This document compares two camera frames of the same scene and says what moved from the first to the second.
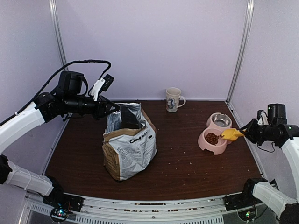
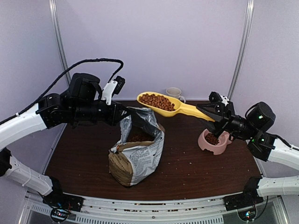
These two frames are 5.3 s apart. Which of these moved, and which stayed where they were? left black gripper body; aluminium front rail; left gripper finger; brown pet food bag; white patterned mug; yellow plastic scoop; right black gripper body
Moved: yellow plastic scoop; left black gripper body; left gripper finger; right black gripper body; brown pet food bag
Stayed: aluminium front rail; white patterned mug
